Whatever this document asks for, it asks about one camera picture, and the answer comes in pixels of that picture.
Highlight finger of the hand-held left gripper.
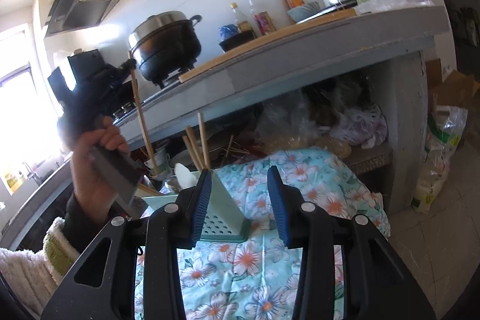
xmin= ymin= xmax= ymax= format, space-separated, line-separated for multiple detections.
xmin=119 ymin=58 xmax=138 ymax=79

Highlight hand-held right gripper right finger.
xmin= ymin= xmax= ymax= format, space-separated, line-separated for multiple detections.
xmin=265 ymin=166 xmax=436 ymax=320

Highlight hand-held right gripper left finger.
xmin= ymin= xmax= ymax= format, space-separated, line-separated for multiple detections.
xmin=41 ymin=168 xmax=214 ymax=320

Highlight mint green utensil holder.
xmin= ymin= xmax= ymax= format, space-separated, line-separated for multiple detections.
xmin=140 ymin=168 xmax=253 ymax=243

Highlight person's left forearm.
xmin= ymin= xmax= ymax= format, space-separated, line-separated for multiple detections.
xmin=0 ymin=193 xmax=113 ymax=318

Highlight person's left hand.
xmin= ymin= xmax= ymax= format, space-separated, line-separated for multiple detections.
xmin=71 ymin=116 xmax=131 ymax=226

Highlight white plastic rice paddle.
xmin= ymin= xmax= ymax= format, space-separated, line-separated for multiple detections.
xmin=174 ymin=163 xmax=200 ymax=190

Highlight black gas stove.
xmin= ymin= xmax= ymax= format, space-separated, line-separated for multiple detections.
xmin=110 ymin=59 xmax=198 ymax=122

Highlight black pot with steel lid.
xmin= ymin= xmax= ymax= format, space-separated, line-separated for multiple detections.
xmin=127 ymin=10 xmax=204 ymax=89

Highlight white mug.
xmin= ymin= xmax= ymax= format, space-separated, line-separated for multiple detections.
xmin=144 ymin=148 xmax=168 ymax=179

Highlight beige grain bag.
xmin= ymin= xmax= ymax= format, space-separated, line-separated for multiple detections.
xmin=262 ymin=133 xmax=354 ymax=160

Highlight thin bamboo sticks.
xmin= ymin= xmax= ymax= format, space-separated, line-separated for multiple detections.
xmin=224 ymin=134 xmax=264 ymax=160

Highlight window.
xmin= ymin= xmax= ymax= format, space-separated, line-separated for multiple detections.
xmin=0 ymin=24 xmax=43 ymax=194

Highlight floral blue cloth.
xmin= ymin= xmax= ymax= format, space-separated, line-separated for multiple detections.
xmin=134 ymin=148 xmax=391 ymax=320

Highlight perforated metal tray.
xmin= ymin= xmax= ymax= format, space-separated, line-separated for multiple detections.
xmin=346 ymin=145 xmax=393 ymax=175

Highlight blue plastic bag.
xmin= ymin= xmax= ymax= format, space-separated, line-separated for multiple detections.
xmin=219 ymin=25 xmax=241 ymax=42

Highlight black shallow dish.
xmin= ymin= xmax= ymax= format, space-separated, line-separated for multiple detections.
xmin=218 ymin=31 xmax=260 ymax=53

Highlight purple white plastic bag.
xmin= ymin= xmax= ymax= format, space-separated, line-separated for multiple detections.
xmin=329 ymin=106 xmax=389 ymax=149

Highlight long wooden cutting board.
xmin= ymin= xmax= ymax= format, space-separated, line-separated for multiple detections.
xmin=178 ymin=7 xmax=358 ymax=84

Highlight clear corked glass bottle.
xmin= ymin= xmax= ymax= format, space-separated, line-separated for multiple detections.
xmin=244 ymin=0 xmax=264 ymax=36

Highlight pink labelled bottle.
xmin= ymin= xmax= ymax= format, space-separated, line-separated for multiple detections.
xmin=253 ymin=10 xmax=277 ymax=36

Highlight grey concrete counter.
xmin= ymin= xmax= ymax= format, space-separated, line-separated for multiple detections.
xmin=0 ymin=5 xmax=448 ymax=249

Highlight white green rice bag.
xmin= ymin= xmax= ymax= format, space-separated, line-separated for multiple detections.
xmin=410 ymin=104 xmax=469 ymax=214

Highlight light blue bowl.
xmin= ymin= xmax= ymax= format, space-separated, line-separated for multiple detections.
xmin=287 ymin=1 xmax=322 ymax=25

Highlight black handled knife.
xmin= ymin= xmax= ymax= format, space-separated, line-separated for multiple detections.
xmin=307 ymin=0 xmax=373 ymax=16

